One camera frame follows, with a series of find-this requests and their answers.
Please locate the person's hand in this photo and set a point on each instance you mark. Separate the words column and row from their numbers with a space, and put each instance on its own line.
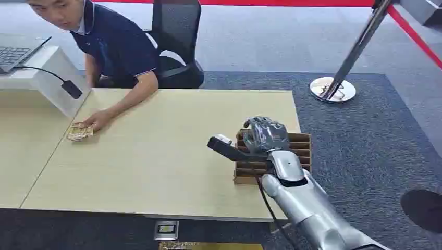
column 100, row 119

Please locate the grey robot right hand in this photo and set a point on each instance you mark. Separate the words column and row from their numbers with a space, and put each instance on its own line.
column 267, row 136

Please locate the gold patterned card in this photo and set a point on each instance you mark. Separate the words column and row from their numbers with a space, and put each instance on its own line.
column 78, row 133

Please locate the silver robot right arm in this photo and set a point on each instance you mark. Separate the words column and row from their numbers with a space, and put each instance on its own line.
column 304, row 203

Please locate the slotted wooden card box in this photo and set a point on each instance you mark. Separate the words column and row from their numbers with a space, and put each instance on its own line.
column 298, row 146

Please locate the white raised desk shelf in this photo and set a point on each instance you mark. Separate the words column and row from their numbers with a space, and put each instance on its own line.
column 48, row 76

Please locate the person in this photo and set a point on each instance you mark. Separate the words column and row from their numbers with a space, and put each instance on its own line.
column 114, row 45

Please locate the round chrome stanchion base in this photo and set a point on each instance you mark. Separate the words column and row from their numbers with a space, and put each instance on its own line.
column 343, row 91

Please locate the grey laptop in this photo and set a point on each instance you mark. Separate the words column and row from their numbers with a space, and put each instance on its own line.
column 12, row 55

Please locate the black office chair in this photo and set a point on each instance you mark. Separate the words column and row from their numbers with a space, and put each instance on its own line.
column 177, row 38

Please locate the gold floor plate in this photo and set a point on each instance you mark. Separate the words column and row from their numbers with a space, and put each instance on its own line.
column 210, row 246

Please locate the steel floor socket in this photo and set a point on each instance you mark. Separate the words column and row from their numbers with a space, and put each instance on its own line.
column 166, row 230

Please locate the red barrier belt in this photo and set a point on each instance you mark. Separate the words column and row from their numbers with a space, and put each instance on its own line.
column 414, row 34
column 276, row 2

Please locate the dark round robot foot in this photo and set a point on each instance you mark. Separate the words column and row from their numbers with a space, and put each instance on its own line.
column 424, row 208

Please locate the grey box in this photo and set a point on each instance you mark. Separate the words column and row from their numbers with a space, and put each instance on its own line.
column 423, row 10

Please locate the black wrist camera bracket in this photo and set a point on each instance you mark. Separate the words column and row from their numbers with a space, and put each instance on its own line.
column 229, row 150

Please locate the chrome stanchion post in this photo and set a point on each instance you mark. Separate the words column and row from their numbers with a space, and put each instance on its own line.
column 359, row 43

